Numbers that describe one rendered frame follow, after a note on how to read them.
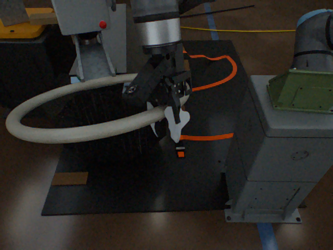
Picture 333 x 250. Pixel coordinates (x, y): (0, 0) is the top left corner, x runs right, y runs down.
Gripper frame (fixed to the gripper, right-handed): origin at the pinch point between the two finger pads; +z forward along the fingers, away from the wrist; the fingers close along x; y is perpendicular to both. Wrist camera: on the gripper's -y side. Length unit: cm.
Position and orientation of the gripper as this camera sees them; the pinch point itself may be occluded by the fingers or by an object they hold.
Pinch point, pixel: (164, 136)
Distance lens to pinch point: 57.5
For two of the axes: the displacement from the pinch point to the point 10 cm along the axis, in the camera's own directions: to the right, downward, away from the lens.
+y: 6.8, -3.7, 6.4
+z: 1.2, 9.1, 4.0
